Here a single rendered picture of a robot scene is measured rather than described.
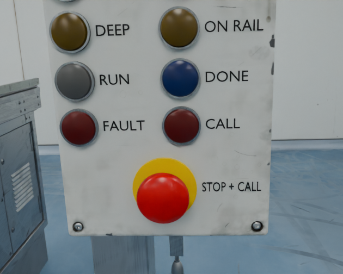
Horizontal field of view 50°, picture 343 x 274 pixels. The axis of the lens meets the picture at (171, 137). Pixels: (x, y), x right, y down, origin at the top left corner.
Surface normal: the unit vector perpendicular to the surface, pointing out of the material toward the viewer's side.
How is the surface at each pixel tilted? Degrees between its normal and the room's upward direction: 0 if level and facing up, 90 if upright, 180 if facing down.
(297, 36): 90
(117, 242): 90
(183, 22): 88
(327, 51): 90
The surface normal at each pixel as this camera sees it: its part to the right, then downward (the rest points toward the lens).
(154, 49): -0.05, 0.25
